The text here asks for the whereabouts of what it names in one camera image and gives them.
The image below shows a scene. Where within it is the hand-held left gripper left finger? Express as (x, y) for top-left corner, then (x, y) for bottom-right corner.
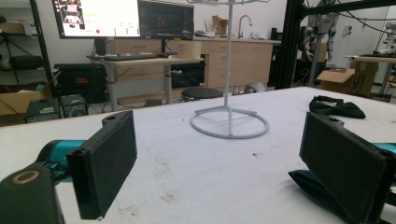
(65, 110), (138, 220)

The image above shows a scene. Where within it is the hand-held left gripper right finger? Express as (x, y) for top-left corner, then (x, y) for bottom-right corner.
(299, 111), (396, 224)

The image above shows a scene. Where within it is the navy blue bow tie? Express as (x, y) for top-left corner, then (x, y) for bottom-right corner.
(288, 169), (359, 224)

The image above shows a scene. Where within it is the black bow tie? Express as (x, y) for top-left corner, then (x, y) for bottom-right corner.
(308, 94), (367, 120)

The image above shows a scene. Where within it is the white metal hook rack stand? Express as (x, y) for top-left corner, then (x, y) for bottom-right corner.
(186, 0), (271, 140)

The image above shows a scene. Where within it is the black computer tower white label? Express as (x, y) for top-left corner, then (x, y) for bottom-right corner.
(24, 98), (61, 123)

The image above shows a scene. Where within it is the printed open cardboard box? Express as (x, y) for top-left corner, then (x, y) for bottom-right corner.
(316, 60), (380, 98)

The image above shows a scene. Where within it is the black case with red label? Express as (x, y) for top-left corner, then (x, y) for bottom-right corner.
(53, 63), (108, 105)

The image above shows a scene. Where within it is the wide open cardboard box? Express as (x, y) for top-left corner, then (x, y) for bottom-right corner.
(0, 81), (53, 117)

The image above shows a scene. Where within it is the wooden side table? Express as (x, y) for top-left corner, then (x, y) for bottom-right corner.
(343, 53), (396, 95)

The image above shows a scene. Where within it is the beige standing desk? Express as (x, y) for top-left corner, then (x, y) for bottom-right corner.
(86, 55), (205, 113)

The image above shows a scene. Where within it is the black keyboard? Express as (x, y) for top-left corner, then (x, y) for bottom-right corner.
(103, 53), (161, 63)

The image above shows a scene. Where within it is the black round stool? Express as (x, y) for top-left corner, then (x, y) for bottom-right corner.
(180, 86), (225, 103)

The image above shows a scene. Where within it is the black padded bag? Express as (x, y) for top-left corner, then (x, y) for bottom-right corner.
(8, 54), (45, 71)

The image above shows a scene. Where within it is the white robot on stand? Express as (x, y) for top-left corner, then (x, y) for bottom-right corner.
(298, 12), (341, 88)

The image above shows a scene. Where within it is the wooden cabinet with counter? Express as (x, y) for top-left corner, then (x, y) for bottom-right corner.
(106, 36), (282, 91)

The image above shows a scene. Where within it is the black metal shelf rack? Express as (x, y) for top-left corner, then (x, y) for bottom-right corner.
(0, 0), (55, 96)

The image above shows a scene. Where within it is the large bright computer monitor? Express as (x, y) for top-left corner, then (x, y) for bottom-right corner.
(51, 0), (141, 40)

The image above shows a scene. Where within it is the dark computer monitor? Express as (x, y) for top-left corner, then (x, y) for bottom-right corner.
(137, 0), (195, 54)

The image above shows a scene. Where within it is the flat cardboard box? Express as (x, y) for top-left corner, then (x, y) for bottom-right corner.
(0, 20), (38, 35)

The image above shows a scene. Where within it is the silver curved faucet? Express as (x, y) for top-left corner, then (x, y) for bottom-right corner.
(237, 14), (254, 40)

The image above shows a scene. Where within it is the small open cardboard box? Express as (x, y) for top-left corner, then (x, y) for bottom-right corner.
(212, 15), (229, 37)

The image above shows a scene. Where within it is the black metal frame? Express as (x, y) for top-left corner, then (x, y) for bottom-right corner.
(275, 0), (396, 91)

